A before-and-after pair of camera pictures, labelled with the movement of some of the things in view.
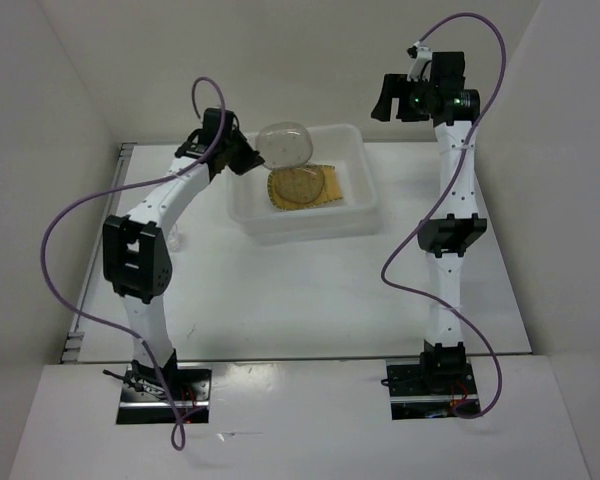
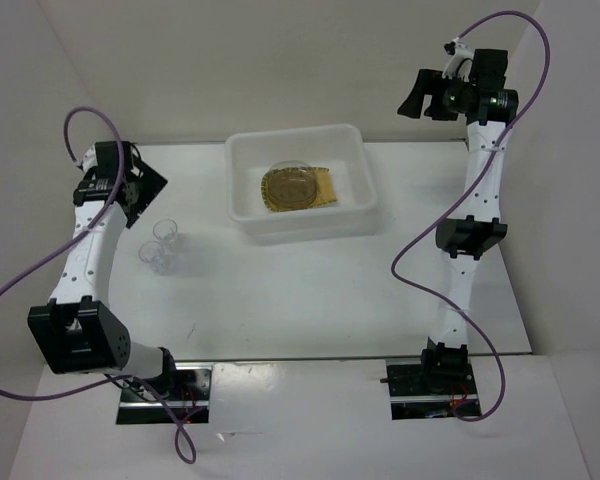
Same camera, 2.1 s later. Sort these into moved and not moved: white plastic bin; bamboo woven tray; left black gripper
Moved: left black gripper
Not moved: bamboo woven tray; white plastic bin
